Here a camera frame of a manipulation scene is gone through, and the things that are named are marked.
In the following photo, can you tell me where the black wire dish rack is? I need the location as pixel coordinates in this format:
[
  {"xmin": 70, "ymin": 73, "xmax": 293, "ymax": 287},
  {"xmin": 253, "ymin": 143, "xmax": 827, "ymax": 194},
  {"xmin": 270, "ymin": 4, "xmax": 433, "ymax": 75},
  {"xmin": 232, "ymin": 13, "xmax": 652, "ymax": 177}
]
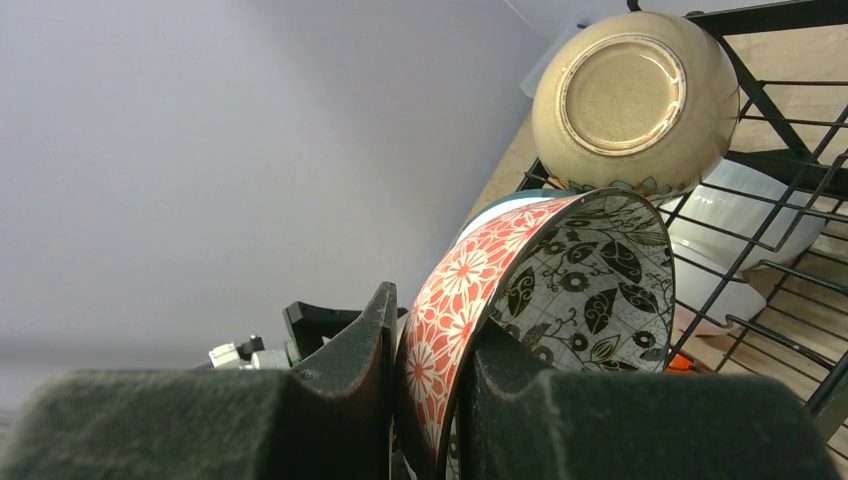
[{"xmin": 516, "ymin": 0, "xmax": 848, "ymax": 465}]

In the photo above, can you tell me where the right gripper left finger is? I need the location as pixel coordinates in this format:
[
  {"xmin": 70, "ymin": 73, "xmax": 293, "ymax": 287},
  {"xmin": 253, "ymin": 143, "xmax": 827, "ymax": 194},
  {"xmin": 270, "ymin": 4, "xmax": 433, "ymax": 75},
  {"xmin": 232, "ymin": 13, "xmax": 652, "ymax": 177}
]
[{"xmin": 1, "ymin": 282, "xmax": 398, "ymax": 479}]

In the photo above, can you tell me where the grey floral black bowl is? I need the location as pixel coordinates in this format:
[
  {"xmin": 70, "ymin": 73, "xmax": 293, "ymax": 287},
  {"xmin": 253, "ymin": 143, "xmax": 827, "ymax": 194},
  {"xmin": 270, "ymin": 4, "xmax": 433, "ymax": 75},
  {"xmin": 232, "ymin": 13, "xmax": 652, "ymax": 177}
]
[{"xmin": 395, "ymin": 188, "xmax": 675, "ymax": 479}]

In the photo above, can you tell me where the orange white bowl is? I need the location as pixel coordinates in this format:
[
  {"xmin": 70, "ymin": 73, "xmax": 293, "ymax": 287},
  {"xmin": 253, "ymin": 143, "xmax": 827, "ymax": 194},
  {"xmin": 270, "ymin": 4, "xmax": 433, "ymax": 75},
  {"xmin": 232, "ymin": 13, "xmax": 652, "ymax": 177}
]
[{"xmin": 664, "ymin": 352, "xmax": 711, "ymax": 374}]

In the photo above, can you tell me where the teal white bowl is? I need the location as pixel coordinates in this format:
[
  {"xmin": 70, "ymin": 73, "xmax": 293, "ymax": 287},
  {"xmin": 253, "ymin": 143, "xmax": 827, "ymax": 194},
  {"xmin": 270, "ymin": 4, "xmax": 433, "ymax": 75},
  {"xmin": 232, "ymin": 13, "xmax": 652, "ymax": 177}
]
[{"xmin": 454, "ymin": 189, "xmax": 575, "ymax": 244}]

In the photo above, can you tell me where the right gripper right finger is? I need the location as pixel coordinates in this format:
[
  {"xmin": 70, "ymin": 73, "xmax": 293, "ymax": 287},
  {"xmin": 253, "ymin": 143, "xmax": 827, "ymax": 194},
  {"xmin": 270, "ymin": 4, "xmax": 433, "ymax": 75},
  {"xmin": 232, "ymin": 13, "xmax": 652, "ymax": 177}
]
[{"xmin": 458, "ymin": 323, "xmax": 838, "ymax": 479}]

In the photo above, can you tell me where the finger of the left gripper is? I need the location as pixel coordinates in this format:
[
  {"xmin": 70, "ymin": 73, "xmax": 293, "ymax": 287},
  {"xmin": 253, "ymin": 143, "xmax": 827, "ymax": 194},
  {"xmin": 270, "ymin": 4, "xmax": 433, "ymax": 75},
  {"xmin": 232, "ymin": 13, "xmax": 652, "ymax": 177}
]
[{"xmin": 282, "ymin": 301, "xmax": 409, "ymax": 362}]

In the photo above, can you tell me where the cream beige bowl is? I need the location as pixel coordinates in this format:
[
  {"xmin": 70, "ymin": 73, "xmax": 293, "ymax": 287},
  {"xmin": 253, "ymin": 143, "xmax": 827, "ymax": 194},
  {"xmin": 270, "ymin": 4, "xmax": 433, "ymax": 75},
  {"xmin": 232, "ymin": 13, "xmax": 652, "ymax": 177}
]
[{"xmin": 531, "ymin": 11, "xmax": 741, "ymax": 201}]

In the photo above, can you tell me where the white ribbed bowl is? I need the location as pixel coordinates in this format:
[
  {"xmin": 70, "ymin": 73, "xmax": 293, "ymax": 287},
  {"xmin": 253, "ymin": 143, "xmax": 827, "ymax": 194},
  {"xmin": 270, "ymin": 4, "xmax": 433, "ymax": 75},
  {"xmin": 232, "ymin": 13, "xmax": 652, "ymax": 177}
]
[{"xmin": 662, "ymin": 160, "xmax": 826, "ymax": 271}]

